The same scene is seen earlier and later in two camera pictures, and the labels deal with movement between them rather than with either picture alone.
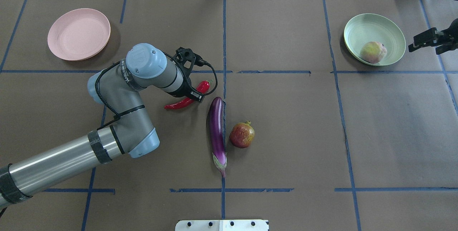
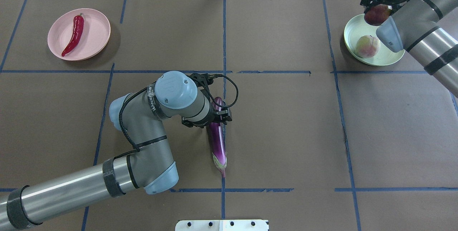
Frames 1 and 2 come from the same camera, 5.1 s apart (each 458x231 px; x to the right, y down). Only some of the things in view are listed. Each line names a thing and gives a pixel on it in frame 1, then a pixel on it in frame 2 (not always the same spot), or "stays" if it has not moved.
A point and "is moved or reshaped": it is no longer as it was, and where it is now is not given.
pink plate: x=77 y=34 stays
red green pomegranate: x=242 y=134 → x=375 y=15
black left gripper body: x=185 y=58 → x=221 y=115
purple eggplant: x=215 y=126 stays
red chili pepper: x=202 y=87 is moved or reshaped
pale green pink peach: x=373 y=52 is moved or reshaped
